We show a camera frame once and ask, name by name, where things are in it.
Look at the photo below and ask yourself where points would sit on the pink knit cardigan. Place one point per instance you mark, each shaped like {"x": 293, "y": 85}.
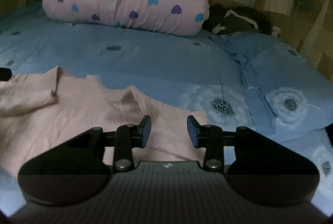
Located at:
{"x": 41, "y": 111}

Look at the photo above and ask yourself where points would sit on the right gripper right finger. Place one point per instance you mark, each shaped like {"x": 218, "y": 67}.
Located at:
{"x": 210, "y": 138}

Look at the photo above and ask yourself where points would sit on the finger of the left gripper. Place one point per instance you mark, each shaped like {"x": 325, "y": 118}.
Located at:
{"x": 5, "y": 74}

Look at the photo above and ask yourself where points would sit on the blue dandelion pillow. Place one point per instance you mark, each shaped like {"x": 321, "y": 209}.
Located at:
{"x": 285, "y": 94}

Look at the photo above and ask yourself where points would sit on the black white-trimmed garment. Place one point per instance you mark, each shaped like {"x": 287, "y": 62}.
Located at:
{"x": 229, "y": 20}

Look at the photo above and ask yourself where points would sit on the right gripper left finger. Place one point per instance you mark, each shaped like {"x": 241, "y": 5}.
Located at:
{"x": 128, "y": 137}

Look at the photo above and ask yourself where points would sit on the blue dandelion bed sheet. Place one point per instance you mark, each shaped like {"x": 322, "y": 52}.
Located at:
{"x": 192, "y": 73}

